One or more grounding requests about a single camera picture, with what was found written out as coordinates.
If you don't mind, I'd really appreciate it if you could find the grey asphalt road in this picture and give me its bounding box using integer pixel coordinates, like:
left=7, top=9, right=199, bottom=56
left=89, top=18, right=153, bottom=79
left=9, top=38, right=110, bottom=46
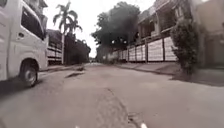
left=0, top=62, right=224, bottom=128

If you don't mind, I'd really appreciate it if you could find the large dark tree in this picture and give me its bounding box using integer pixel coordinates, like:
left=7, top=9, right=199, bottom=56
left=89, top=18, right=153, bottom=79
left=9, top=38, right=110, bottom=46
left=91, top=1, right=142, bottom=62

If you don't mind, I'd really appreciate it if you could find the grey pavement strip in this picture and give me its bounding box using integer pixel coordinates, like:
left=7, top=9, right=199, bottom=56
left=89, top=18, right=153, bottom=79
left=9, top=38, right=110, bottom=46
left=114, top=61, right=224, bottom=87

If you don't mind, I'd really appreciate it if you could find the white panel fence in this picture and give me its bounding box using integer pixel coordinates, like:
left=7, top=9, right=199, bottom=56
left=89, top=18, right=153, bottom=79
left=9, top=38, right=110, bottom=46
left=105, top=36, right=179, bottom=63

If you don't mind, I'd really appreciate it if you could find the grey multi-storey building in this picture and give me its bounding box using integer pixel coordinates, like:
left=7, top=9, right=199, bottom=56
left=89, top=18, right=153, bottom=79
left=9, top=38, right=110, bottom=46
left=135, top=0, right=198, bottom=46

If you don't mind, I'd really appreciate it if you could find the tall palm tree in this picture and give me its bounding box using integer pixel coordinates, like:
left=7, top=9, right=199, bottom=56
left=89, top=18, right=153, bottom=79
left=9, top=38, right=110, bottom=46
left=52, top=0, right=83, bottom=65

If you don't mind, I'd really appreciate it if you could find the dark green bush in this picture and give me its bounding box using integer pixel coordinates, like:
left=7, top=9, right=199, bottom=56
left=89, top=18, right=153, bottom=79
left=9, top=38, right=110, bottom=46
left=169, top=19, right=200, bottom=75

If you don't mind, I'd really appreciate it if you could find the white van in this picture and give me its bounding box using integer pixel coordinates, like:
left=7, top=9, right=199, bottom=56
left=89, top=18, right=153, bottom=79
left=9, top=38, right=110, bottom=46
left=0, top=0, right=50, bottom=88

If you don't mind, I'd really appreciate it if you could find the beige building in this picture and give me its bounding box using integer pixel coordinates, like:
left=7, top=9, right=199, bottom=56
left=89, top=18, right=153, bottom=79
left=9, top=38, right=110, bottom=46
left=194, top=0, right=224, bottom=69

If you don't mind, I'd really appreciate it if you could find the dark wall with white bands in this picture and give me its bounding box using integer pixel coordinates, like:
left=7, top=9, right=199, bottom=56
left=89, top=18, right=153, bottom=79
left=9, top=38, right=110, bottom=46
left=45, top=29, right=92, bottom=66

